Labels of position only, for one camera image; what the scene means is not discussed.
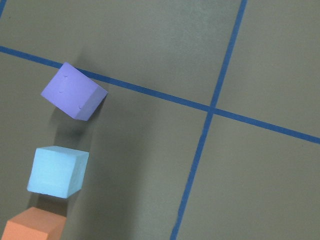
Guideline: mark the orange foam block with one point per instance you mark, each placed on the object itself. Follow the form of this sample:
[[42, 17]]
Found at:
[[34, 224]]

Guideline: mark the light blue foam block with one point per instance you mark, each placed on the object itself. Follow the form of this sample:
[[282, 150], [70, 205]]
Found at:
[[57, 171]]

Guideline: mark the purple foam block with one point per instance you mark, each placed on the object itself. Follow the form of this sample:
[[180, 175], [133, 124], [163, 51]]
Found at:
[[74, 93]]

